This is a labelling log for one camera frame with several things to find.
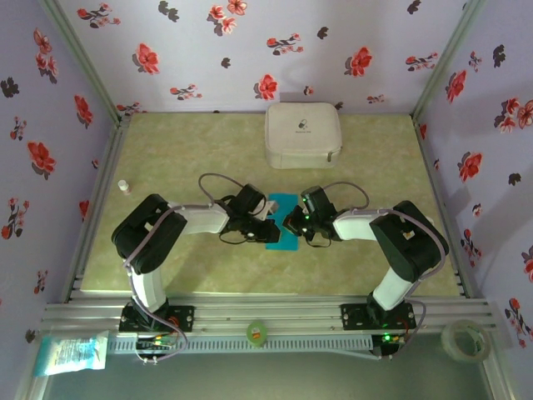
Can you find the aluminium corner post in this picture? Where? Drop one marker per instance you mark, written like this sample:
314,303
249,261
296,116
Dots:
85,62
447,58

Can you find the aluminium lower frame bar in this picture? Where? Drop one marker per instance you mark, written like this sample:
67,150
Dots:
499,383
33,389

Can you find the white zipped fabric case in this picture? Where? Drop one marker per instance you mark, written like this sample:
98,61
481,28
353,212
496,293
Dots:
304,133

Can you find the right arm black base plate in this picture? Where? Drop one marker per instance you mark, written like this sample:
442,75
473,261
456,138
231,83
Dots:
354,316

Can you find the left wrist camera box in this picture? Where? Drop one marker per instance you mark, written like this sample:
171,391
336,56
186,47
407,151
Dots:
270,207

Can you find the green round lidded cup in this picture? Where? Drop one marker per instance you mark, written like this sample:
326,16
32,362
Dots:
257,332

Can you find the clear adhesive tape roll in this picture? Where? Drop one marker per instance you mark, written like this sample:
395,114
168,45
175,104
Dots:
447,343

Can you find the aluminium front mounting rail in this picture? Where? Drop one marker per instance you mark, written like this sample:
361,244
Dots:
270,310

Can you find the small white pink-capped bottle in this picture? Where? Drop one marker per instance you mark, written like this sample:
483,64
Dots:
123,185

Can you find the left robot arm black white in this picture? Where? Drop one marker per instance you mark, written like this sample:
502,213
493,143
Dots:
145,233

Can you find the white bottle with red label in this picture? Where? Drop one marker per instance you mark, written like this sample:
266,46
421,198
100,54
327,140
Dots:
429,220

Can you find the aluminium side rail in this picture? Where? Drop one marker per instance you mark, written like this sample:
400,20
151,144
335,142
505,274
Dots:
107,166
429,166

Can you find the blue white plastic packet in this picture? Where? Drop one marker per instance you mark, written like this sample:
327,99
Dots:
71,354

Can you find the blue square paper sheet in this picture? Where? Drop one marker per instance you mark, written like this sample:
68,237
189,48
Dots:
285,201

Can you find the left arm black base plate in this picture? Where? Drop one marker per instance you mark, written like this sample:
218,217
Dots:
185,318

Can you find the small circuit board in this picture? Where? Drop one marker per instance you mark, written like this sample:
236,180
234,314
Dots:
391,338
156,343

